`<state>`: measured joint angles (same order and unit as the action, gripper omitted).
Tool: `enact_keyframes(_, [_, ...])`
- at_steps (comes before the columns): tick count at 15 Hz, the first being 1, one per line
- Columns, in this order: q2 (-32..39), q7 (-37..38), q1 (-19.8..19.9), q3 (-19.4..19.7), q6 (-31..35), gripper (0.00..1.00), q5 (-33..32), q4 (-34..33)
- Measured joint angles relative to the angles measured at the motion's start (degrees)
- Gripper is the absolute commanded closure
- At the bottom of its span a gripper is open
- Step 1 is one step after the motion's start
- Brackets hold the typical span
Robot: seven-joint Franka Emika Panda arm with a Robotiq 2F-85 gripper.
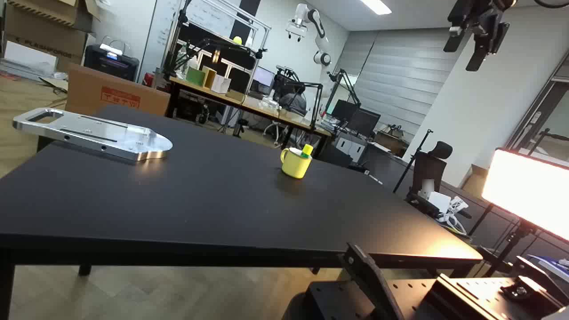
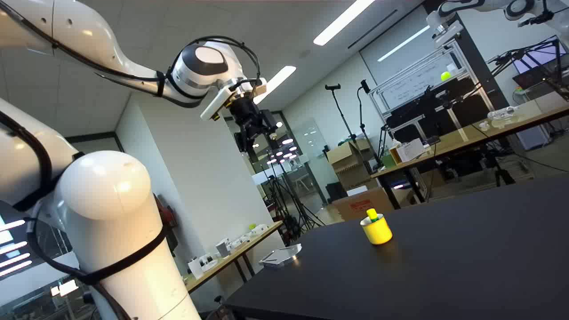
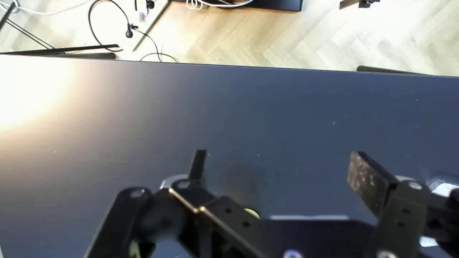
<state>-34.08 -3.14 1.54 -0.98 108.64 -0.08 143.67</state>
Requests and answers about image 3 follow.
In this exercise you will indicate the flat black tripod leg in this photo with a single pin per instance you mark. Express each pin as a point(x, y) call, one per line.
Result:
point(61, 50)

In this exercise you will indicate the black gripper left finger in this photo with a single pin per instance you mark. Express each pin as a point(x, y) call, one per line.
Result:
point(143, 216)

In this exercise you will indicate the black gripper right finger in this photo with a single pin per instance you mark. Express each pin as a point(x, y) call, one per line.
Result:
point(377, 183)

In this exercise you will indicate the black box on floor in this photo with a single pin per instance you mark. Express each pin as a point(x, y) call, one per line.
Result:
point(279, 4)

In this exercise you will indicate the small black stand foot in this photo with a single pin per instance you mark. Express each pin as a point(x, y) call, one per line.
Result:
point(358, 3)

